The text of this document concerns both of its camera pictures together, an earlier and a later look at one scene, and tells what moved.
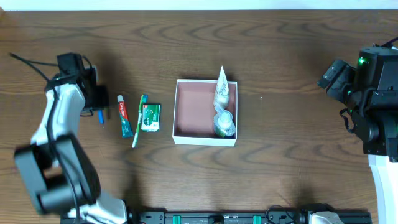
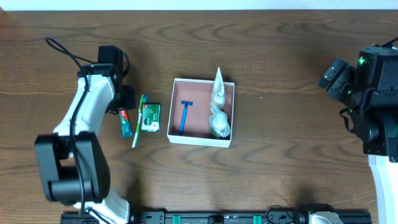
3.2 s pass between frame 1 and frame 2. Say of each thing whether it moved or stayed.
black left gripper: moved
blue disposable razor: moved
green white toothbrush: stayed
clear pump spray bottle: moved
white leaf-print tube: moved
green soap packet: stayed
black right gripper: stayed
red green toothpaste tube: stayed
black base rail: stayed
